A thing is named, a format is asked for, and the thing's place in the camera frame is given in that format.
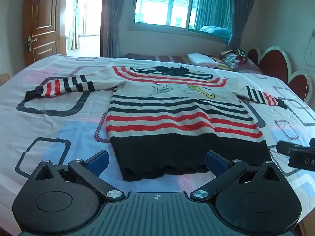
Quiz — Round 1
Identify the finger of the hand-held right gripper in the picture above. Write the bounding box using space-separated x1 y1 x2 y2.
276 140 313 157

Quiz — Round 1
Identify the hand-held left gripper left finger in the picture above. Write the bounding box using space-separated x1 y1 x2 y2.
30 150 125 200

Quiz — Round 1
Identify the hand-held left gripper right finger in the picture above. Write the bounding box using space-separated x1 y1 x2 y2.
191 150 286 200

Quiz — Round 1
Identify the striped knit sweater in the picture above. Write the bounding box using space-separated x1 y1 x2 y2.
25 65 288 182

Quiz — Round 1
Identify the bed with patterned sheet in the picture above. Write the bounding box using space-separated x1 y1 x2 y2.
0 53 315 227

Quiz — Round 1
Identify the red scalloped headboard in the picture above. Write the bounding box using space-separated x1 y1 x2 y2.
247 46 315 109

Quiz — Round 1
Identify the colourful plaid bag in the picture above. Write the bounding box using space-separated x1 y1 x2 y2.
219 49 249 72

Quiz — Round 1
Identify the folded white towel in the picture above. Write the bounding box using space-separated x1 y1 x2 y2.
186 53 217 66

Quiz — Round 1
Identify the dark red striped mattress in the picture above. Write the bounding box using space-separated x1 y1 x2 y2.
122 53 264 75

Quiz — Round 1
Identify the wooden chair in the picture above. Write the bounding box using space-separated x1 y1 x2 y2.
0 72 10 87

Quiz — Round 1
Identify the blue blanket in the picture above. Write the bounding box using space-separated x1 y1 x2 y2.
199 25 233 39

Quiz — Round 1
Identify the grey curtain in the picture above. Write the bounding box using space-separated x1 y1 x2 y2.
226 0 259 53
100 0 139 58

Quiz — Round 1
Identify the white sheer curtain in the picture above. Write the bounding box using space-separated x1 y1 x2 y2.
67 0 84 51

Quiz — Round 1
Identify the brown wooden door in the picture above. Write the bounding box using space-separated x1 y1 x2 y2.
23 0 68 67

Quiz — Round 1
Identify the sliding glass window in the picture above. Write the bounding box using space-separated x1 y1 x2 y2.
134 0 233 40

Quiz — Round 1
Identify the wall cable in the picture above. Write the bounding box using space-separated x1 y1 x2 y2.
303 29 315 68

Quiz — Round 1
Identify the metal door handle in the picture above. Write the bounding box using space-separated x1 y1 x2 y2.
26 36 38 52

